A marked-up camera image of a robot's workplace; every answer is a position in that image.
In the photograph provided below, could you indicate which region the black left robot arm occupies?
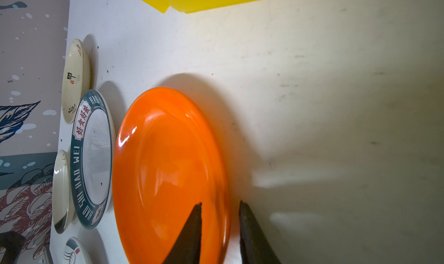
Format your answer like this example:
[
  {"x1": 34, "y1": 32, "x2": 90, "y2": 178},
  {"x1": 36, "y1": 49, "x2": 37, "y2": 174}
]
[{"x1": 1, "y1": 231, "x2": 26, "y2": 264}]

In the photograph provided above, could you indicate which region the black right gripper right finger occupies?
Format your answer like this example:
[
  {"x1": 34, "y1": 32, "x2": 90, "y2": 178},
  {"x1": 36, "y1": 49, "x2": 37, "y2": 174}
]
[{"x1": 239, "y1": 201, "x2": 281, "y2": 264}]

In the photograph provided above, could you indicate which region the cream plate with characters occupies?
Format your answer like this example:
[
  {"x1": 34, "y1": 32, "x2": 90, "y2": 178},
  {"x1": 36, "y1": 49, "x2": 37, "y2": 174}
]
[{"x1": 61, "y1": 39, "x2": 91, "y2": 124}]

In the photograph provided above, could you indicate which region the orange plate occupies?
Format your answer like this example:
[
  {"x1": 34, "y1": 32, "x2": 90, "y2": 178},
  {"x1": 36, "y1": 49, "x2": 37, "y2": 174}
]
[{"x1": 112, "y1": 87, "x2": 231, "y2": 264}]

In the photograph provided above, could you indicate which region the teal rim Hao Shi plate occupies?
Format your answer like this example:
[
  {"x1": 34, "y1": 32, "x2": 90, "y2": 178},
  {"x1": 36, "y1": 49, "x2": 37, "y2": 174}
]
[{"x1": 70, "y1": 89, "x2": 116, "y2": 229}]

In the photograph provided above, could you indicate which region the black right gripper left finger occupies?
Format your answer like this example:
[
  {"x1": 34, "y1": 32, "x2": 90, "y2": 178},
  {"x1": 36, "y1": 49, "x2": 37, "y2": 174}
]
[{"x1": 163, "y1": 203, "x2": 202, "y2": 264}]

